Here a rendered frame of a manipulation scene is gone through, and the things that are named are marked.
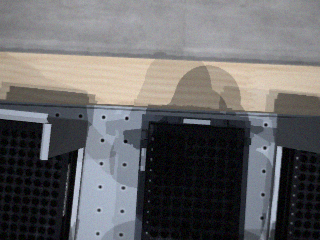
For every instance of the grey perforated base plate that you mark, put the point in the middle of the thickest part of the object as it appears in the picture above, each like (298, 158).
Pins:
(107, 206)

